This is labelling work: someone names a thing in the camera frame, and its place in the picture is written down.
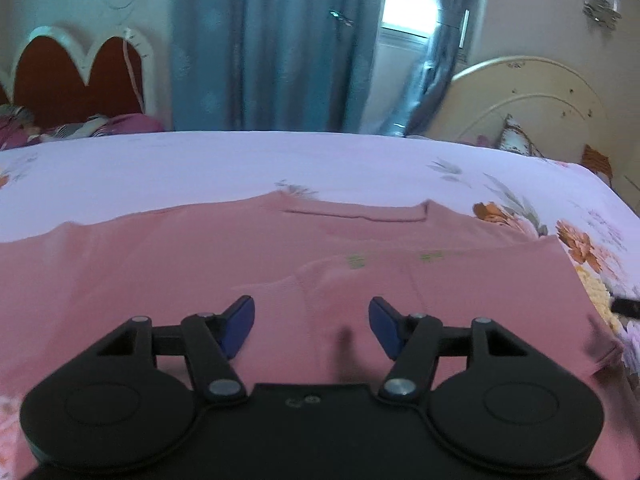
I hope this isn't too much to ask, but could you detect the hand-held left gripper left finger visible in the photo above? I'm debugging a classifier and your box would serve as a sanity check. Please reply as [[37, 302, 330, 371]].
[[98, 295, 256, 406]]

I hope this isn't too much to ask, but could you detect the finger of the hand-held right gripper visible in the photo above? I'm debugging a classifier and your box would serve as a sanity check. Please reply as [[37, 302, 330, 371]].
[[611, 296, 640, 319]]

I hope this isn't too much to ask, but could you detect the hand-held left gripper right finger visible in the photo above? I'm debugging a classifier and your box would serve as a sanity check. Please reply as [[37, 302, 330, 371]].
[[368, 297, 527, 406]]

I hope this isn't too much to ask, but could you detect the pink shirt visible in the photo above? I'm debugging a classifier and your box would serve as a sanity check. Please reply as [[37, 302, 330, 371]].
[[0, 199, 623, 480]]

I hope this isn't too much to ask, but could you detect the orange patterned pillow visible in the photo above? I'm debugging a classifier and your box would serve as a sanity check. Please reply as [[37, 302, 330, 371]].
[[581, 144, 615, 187]]

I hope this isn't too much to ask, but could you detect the floral bed sheet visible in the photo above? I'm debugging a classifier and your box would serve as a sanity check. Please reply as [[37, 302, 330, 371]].
[[0, 130, 640, 480]]

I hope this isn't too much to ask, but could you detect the patterned brown-edged pillow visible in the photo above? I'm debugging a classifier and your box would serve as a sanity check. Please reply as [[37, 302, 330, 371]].
[[499, 114, 547, 157]]

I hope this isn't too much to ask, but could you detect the cream round headboard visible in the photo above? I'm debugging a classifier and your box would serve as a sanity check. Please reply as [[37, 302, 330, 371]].
[[450, 56, 640, 202]]

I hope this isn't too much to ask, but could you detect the pink floral bedding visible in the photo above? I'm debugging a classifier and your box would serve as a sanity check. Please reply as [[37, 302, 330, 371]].
[[0, 104, 166, 152]]

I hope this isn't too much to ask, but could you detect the tied blue curtain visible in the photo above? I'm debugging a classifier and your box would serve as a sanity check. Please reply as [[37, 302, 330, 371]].
[[404, 0, 494, 139]]

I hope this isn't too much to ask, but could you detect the wide blue curtain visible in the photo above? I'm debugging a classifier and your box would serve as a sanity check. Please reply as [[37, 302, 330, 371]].
[[171, 0, 387, 134]]

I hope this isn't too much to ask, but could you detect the red heart-shaped headboard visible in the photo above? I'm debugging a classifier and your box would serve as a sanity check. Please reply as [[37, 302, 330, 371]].
[[0, 25, 157, 130]]

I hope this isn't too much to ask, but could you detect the silver wall ornament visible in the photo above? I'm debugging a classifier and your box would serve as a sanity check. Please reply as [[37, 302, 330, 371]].
[[582, 0, 624, 27]]

